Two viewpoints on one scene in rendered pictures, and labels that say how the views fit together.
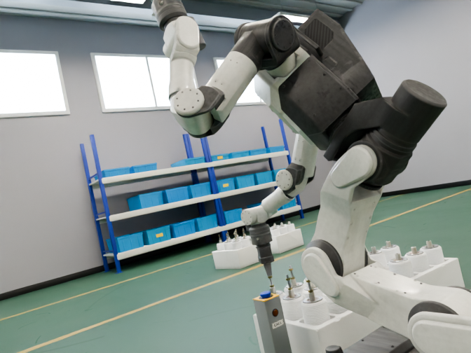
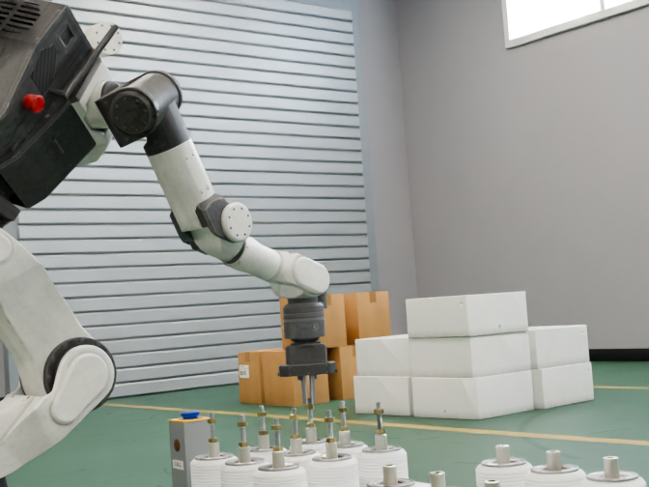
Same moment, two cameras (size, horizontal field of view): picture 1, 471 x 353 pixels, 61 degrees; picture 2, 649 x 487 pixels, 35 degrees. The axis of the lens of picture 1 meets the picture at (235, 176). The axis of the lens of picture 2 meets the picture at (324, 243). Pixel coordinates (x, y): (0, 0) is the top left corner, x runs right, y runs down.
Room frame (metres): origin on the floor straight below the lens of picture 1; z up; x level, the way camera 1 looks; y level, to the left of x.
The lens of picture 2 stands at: (1.66, -2.27, 0.53)
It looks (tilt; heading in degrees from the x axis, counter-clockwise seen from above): 3 degrees up; 88
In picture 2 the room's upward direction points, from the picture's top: 4 degrees counter-clockwise
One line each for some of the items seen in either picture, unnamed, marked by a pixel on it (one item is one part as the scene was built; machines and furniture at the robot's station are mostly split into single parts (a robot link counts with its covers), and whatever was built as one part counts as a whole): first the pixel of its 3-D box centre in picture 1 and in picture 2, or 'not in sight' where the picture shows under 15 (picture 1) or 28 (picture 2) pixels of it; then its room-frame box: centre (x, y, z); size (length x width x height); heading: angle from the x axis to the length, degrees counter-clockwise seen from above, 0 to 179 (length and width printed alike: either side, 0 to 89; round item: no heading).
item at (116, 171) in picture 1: (111, 174); not in sight; (5.81, 1.77, 1.38); 0.50 x 0.38 x 0.11; 37
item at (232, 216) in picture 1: (226, 217); not in sight; (6.86, 0.31, 0.36); 0.50 x 0.38 x 0.21; 37
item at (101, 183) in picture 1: (205, 185); not in sight; (6.75, 0.54, 0.97); 3.68 x 0.64 x 1.94; 126
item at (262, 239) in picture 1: (262, 246); (305, 346); (1.69, -0.05, 0.45); 0.13 x 0.10 x 0.12; 5
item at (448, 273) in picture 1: (401, 285); not in sight; (1.96, -0.68, 0.09); 0.39 x 0.39 x 0.18; 31
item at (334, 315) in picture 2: not in sight; (312, 321); (1.79, 3.71, 0.45); 0.30 x 0.24 x 0.30; 128
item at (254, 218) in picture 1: (254, 220); (302, 292); (1.69, -0.04, 0.57); 0.11 x 0.11 x 0.11; 46
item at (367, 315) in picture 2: not in sight; (358, 318); (2.07, 3.94, 0.45); 0.30 x 0.24 x 0.30; 124
